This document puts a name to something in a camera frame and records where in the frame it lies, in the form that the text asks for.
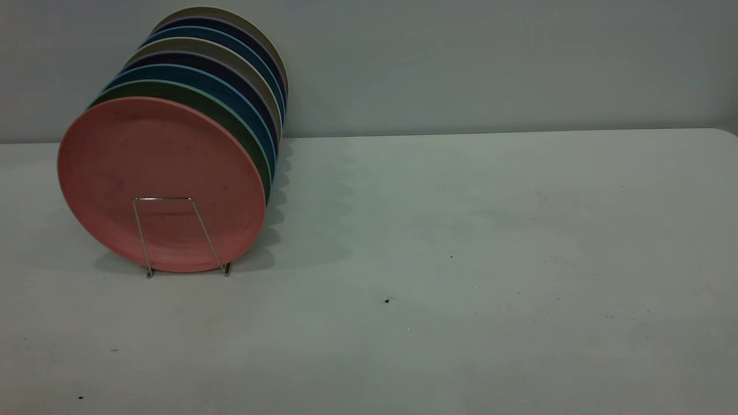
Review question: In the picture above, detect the pink plate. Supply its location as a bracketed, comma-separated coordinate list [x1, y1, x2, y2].
[57, 96, 267, 274]

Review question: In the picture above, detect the blue plate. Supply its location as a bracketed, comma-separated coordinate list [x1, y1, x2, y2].
[140, 25, 286, 119]
[103, 63, 277, 179]

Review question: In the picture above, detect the dark purple plate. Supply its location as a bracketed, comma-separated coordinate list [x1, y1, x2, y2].
[152, 16, 287, 101]
[119, 51, 281, 157]

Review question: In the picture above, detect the green plate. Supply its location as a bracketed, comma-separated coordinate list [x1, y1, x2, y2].
[88, 80, 273, 202]

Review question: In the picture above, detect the beige plate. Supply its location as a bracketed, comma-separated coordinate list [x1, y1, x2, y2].
[124, 37, 283, 140]
[151, 6, 289, 96]

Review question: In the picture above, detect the metal wire plate rack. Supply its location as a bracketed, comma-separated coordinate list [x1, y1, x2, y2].
[133, 197, 232, 279]

